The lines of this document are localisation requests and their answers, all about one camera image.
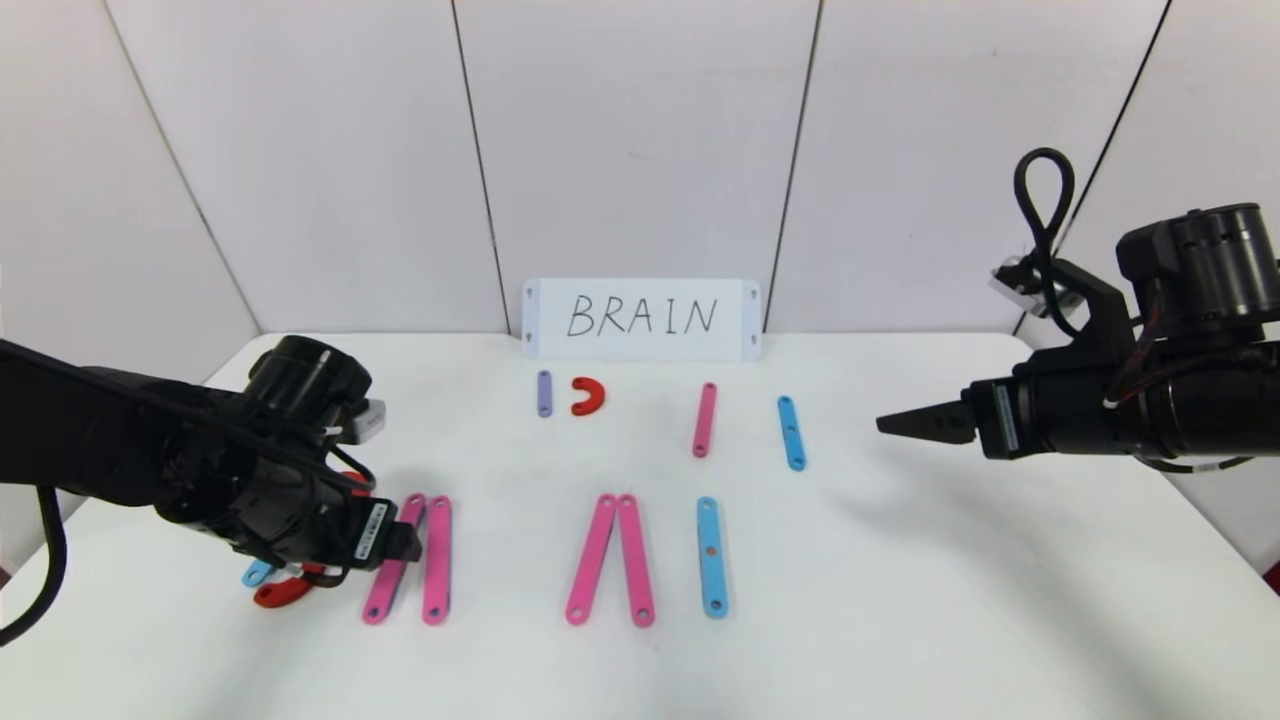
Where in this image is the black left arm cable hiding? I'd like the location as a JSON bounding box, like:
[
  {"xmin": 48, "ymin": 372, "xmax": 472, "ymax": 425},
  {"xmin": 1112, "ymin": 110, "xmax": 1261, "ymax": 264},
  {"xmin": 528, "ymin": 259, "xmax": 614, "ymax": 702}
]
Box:
[{"xmin": 0, "ymin": 485, "xmax": 66, "ymax": 646}]

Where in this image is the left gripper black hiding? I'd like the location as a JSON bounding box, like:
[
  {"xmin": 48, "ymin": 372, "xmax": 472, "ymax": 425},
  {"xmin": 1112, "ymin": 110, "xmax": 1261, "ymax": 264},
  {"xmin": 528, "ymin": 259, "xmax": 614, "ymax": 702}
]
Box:
[{"xmin": 293, "ymin": 486, "xmax": 423, "ymax": 572}]

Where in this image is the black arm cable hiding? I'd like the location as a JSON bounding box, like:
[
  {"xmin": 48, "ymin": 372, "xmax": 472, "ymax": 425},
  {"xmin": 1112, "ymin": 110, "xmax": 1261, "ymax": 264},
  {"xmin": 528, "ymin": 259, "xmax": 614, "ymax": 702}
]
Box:
[
  {"xmin": 1013, "ymin": 148, "xmax": 1081, "ymax": 336},
  {"xmin": 0, "ymin": 485, "xmax": 66, "ymax": 646}
]

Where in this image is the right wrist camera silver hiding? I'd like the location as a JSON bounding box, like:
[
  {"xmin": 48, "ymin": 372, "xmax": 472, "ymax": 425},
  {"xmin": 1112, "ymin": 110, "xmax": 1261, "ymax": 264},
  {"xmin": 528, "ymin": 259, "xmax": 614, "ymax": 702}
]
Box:
[{"xmin": 990, "ymin": 255, "xmax": 1086, "ymax": 321}]

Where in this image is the white sign card reading BRAIN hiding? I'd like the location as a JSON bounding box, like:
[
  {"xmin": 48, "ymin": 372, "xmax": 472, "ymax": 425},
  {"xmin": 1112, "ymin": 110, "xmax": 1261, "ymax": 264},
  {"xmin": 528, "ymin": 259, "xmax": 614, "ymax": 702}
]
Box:
[{"xmin": 522, "ymin": 279, "xmax": 763, "ymax": 362}]

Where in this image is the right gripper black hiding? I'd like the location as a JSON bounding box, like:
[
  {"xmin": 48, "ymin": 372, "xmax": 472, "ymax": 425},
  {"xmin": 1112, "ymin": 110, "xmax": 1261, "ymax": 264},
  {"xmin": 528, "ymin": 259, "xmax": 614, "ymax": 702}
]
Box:
[{"xmin": 875, "ymin": 367, "xmax": 1143, "ymax": 460}]

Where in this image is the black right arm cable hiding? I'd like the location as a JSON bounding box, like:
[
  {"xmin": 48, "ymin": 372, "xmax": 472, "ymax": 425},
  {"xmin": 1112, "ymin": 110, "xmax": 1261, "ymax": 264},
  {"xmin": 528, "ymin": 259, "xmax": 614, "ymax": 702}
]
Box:
[{"xmin": 1013, "ymin": 148, "xmax": 1081, "ymax": 336}]

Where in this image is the short pink bar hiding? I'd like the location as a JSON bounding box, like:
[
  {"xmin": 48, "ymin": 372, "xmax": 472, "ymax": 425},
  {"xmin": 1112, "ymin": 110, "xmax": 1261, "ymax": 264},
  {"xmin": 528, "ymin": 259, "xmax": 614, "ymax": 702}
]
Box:
[{"xmin": 692, "ymin": 382, "xmax": 718, "ymax": 459}]

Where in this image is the long pink bar with holes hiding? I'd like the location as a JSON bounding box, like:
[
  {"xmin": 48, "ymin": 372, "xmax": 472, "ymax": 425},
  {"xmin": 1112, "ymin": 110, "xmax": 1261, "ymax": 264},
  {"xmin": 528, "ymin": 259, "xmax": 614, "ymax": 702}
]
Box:
[
  {"xmin": 422, "ymin": 495, "xmax": 454, "ymax": 626},
  {"xmin": 617, "ymin": 494, "xmax": 657, "ymax": 629},
  {"xmin": 565, "ymin": 494, "xmax": 618, "ymax": 627},
  {"xmin": 362, "ymin": 493, "xmax": 429, "ymax": 626}
]

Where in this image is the short blue bar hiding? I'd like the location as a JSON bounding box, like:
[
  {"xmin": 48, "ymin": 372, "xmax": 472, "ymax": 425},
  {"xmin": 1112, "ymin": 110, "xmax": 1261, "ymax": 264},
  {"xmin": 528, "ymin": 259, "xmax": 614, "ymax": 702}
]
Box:
[{"xmin": 777, "ymin": 396, "xmax": 807, "ymax": 472}]

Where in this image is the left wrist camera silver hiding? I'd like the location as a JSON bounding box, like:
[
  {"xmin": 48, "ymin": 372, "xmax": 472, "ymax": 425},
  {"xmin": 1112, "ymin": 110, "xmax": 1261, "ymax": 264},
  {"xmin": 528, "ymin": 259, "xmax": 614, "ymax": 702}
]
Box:
[{"xmin": 340, "ymin": 398, "xmax": 387, "ymax": 444}]

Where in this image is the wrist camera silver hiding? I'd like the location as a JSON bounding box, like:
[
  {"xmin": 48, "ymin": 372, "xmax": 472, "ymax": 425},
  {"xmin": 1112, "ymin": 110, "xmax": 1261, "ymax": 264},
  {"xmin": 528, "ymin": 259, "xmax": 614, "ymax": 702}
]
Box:
[
  {"xmin": 340, "ymin": 398, "xmax": 387, "ymax": 444},
  {"xmin": 990, "ymin": 255, "xmax": 1086, "ymax": 321}
]

